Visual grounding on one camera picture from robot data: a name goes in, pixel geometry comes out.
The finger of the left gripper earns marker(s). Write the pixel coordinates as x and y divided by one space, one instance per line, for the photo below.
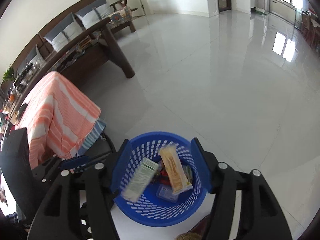
50 168

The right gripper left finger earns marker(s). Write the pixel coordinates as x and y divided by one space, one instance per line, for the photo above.
78 205

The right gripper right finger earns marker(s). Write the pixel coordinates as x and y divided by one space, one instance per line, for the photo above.
243 203

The beige cracker packet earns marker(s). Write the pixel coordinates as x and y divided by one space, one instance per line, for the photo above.
173 166

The white green carton box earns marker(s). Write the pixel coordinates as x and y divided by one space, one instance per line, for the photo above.
142 176

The red snack wrapper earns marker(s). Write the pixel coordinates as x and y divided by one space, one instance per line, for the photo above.
162 175

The blue plastic trash basket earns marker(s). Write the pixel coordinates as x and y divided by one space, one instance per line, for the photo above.
157 206

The orange white striped tablecloth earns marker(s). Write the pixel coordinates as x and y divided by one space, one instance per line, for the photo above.
58 118

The potted green plant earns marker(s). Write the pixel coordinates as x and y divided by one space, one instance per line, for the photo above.
9 74

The grey white cushion left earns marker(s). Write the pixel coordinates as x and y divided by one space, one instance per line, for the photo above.
33 57

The grey white cushion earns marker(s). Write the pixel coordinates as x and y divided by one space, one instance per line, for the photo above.
93 13
63 33
33 57

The clear plastic lid piece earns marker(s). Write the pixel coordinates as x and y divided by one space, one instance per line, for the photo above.
165 192

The dark wooden coffee table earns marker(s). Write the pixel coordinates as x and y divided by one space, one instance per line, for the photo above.
77 64

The dark wooden sofa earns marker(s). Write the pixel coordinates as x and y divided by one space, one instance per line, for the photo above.
121 17

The grey white cushion right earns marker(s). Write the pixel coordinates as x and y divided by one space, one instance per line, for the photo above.
93 13

